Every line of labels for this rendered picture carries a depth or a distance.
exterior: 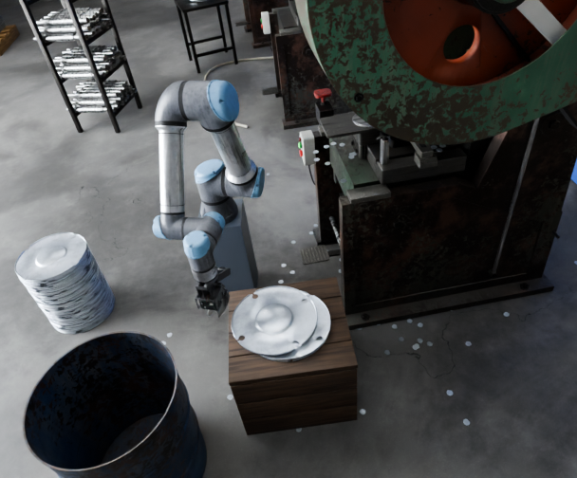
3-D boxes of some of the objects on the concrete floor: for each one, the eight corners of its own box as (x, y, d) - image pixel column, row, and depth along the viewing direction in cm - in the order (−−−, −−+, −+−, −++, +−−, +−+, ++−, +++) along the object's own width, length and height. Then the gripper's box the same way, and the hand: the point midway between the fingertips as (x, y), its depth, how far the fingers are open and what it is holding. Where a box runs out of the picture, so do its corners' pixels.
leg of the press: (344, 331, 194) (338, 142, 134) (337, 310, 202) (329, 124, 143) (552, 291, 199) (637, 91, 139) (537, 272, 207) (610, 77, 148)
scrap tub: (81, 546, 143) (2, 487, 111) (100, 419, 175) (43, 344, 143) (214, 518, 146) (175, 451, 114) (211, 397, 177) (178, 320, 145)
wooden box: (246, 435, 164) (228, 383, 141) (244, 346, 193) (228, 291, 170) (358, 419, 165) (358, 365, 141) (339, 333, 193) (336, 276, 170)
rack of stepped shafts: (124, 133, 348) (73, -5, 285) (70, 133, 357) (9, -1, 294) (147, 106, 379) (105, -23, 316) (98, 107, 388) (47, -19, 325)
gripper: (186, 284, 142) (202, 327, 156) (214, 287, 140) (227, 330, 154) (196, 265, 148) (211, 307, 162) (223, 267, 146) (234, 310, 160)
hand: (220, 310), depth 159 cm, fingers closed
